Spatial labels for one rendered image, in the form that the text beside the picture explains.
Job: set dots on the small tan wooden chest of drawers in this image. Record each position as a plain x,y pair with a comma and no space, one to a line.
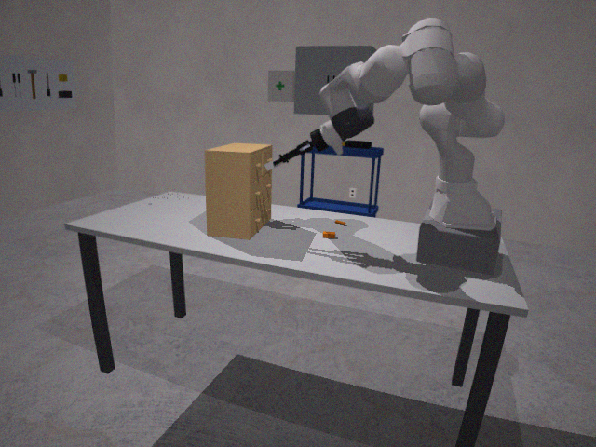
228,189

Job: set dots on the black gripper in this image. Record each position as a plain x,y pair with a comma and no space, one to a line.
317,141

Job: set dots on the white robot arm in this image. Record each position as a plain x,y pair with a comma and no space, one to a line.
427,52

